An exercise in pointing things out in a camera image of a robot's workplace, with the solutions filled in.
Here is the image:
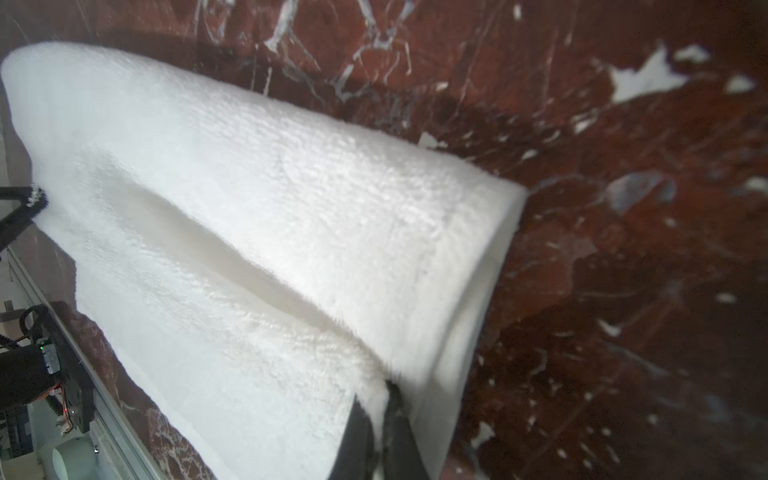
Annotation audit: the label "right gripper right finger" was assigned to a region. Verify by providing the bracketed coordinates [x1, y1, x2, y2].
[382, 381, 429, 480]

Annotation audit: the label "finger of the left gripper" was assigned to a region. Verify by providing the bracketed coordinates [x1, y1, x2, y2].
[1, 186, 48, 250]

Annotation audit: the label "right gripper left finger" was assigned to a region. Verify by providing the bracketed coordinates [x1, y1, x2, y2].
[327, 399, 377, 480]

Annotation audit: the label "white towel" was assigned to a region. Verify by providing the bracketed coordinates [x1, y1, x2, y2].
[1, 42, 527, 479]

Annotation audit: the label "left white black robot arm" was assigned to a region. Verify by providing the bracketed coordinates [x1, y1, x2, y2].
[1, 186, 56, 411]

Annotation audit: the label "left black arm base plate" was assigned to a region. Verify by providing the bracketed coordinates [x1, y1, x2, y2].
[19, 304, 95, 436]

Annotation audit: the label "aluminium front rail frame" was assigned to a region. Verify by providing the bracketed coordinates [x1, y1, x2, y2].
[4, 248, 166, 479]

